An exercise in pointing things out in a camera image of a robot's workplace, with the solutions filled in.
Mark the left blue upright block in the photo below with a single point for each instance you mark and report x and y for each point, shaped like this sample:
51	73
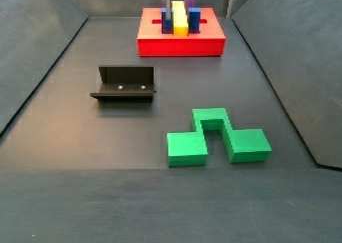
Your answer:
167	28

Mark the red board base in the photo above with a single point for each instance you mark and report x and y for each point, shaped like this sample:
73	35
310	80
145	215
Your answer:
155	44

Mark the black angle bracket fixture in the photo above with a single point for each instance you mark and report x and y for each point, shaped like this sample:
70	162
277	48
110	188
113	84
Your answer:
126	82

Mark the blue upright block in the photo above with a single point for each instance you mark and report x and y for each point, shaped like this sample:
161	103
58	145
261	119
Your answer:
194	20
167	28

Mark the right blue upright block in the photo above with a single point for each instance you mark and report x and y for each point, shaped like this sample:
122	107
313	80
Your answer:
194	20

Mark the yellow upright block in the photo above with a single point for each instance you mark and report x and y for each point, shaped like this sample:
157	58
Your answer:
181	24

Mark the green zigzag block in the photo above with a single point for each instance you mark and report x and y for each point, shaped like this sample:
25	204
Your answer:
246	144

